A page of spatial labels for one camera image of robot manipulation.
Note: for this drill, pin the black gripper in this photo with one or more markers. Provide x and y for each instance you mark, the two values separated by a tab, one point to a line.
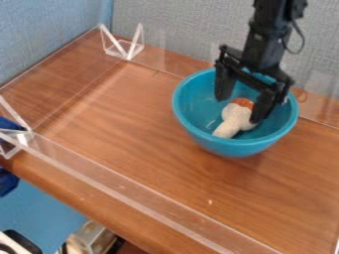
255	66

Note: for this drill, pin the white brown toy mushroom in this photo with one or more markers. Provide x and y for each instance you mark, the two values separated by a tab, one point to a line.
237	118

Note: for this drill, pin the blue plastic bowl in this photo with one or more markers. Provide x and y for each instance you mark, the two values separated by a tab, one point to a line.
219	124

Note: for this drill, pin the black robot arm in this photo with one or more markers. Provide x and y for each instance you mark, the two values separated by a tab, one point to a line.
275	17

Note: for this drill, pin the clear acrylic back barrier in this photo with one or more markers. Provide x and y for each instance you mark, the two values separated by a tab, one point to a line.
320	108

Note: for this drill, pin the clear acrylic barrier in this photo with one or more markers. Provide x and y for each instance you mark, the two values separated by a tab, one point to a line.
154	221
320	108

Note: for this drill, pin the clear acrylic front barrier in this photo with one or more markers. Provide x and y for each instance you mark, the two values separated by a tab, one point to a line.
154	221

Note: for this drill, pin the white box under table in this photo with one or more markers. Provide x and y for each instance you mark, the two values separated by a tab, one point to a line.
93	239

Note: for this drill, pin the black white device corner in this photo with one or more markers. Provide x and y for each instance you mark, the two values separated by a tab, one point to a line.
14	243

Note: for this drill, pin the clear acrylic corner bracket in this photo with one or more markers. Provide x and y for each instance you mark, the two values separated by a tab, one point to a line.
121	48

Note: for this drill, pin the clear acrylic left bracket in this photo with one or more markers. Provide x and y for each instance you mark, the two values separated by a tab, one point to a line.
15	131

